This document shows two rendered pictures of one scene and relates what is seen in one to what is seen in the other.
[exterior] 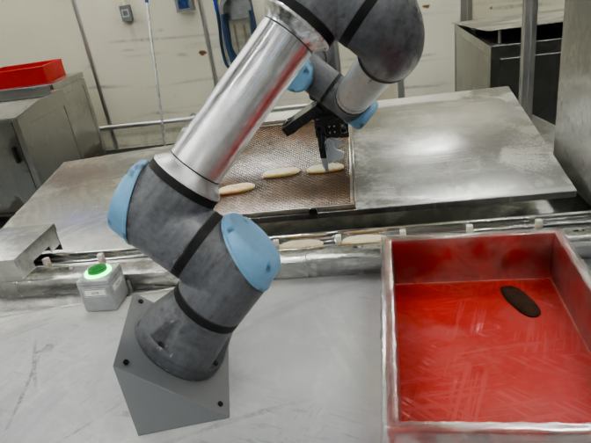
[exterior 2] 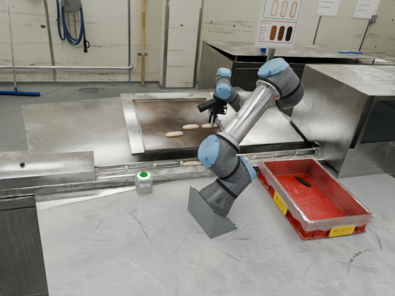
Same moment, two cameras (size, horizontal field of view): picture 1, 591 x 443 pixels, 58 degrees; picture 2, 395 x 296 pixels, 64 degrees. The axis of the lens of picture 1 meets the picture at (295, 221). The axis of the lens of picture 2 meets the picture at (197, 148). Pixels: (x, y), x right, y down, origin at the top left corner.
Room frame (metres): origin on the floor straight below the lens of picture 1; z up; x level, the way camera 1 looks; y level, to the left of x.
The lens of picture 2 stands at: (-0.16, 0.81, 1.74)
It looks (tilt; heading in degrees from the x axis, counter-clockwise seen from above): 29 degrees down; 330
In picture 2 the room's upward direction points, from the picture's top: 6 degrees clockwise
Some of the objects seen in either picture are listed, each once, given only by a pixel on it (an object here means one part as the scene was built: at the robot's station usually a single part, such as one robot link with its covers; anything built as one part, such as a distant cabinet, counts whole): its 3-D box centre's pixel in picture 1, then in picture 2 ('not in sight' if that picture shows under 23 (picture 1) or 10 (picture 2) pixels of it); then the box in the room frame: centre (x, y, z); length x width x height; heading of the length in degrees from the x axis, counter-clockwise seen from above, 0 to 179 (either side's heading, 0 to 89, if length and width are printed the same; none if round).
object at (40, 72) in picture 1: (25, 74); not in sight; (4.45, 1.95, 0.93); 0.51 x 0.36 x 0.13; 85
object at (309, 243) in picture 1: (301, 243); not in sight; (1.05, 0.00, 0.86); 0.10 x 0.04 x 0.01; 81
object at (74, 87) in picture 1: (46, 134); not in sight; (4.45, 1.95, 0.44); 0.70 x 0.55 x 0.87; 81
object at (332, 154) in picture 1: (332, 156); (216, 121); (1.28, -0.12, 0.97); 0.06 x 0.03 x 0.09; 82
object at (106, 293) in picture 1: (105, 293); (143, 185); (0.99, 0.42, 0.84); 0.08 x 0.08 x 0.11; 81
